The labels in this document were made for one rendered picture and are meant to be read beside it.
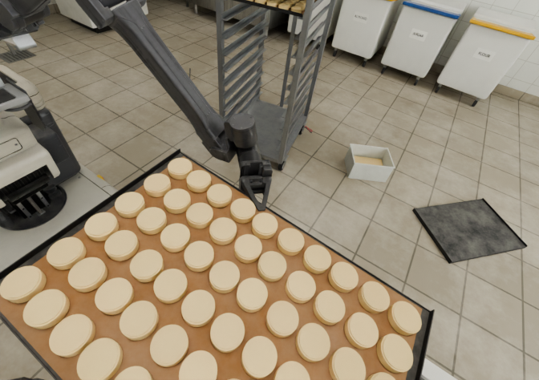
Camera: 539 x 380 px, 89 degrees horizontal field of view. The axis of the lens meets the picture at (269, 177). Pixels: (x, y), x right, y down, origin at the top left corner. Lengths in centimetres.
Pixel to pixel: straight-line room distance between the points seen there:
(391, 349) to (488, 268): 172
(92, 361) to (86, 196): 125
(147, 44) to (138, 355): 54
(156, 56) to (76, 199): 114
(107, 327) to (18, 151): 87
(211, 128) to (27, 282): 43
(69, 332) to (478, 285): 196
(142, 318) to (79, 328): 8
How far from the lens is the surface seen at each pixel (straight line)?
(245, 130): 61
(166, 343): 47
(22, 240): 164
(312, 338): 48
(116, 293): 50
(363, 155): 231
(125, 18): 66
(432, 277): 194
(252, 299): 48
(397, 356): 53
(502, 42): 358
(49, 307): 53
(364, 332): 52
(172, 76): 66
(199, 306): 47
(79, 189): 172
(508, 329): 207
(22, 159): 125
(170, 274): 50
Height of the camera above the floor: 146
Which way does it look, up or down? 47 degrees down
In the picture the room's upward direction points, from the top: 9 degrees clockwise
